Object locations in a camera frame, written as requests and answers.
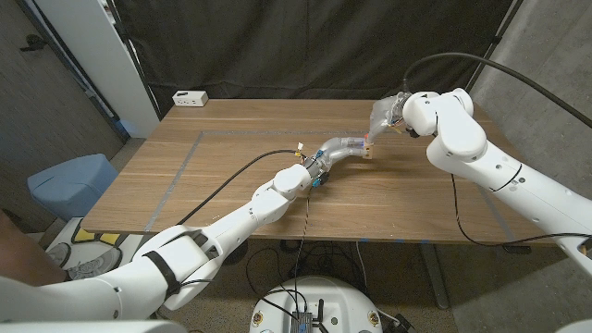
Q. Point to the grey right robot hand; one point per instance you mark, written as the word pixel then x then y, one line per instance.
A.
pixel 386 113

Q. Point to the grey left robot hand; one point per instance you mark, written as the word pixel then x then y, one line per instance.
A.
pixel 334 150

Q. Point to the small wooden block with holes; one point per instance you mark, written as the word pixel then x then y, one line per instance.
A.
pixel 368 151

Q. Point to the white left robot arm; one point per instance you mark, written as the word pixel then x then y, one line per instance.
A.
pixel 208 240

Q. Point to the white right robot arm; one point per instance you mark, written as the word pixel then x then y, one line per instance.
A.
pixel 490 171

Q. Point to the black backdrop curtain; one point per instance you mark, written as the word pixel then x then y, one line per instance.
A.
pixel 300 46

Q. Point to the black backdrop stand pole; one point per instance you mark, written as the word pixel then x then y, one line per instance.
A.
pixel 490 46
pixel 134 60

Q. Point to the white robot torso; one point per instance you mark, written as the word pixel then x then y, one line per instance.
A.
pixel 333 296

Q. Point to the white power strip box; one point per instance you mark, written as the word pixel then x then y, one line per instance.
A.
pixel 189 98

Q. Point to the grey table leg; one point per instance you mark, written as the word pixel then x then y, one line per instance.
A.
pixel 435 277

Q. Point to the black antenna on torso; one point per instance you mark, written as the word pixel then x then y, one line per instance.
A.
pixel 320 312

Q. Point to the grey electronics box on torso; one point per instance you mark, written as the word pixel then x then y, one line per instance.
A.
pixel 300 322

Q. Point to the black connector beside torso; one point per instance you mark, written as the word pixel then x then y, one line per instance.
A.
pixel 402 325

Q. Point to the white cabinet panel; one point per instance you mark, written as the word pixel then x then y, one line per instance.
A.
pixel 102 60

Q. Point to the grey sneaker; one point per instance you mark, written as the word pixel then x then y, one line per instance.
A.
pixel 57 254
pixel 94 266

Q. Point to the blue-grey padded stool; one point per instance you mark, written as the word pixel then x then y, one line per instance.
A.
pixel 69 185

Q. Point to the person's bare leg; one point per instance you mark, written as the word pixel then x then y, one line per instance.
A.
pixel 23 259

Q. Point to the dark door frame rail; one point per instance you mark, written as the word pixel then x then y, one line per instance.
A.
pixel 92 94

